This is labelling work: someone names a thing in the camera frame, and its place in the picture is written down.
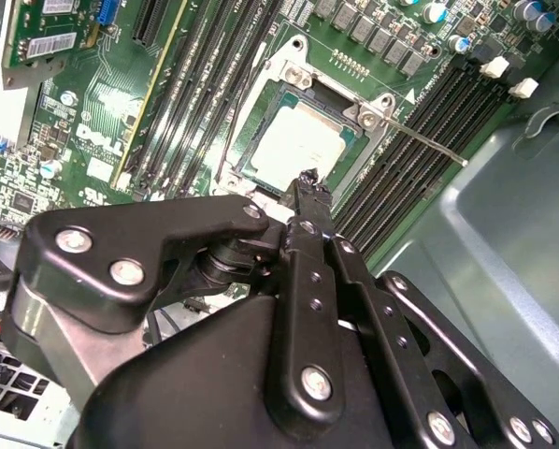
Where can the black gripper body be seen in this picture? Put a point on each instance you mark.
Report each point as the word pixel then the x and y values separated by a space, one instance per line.
pixel 190 397

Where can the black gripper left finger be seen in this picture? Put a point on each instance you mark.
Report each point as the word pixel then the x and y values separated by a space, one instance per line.
pixel 167 220

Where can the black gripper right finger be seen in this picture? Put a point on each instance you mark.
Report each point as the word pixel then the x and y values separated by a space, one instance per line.
pixel 377 308

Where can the metal socket cover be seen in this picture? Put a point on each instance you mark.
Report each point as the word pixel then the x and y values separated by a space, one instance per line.
pixel 258 195

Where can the silver-topped CPU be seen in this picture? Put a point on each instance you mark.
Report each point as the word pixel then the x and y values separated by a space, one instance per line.
pixel 298 140

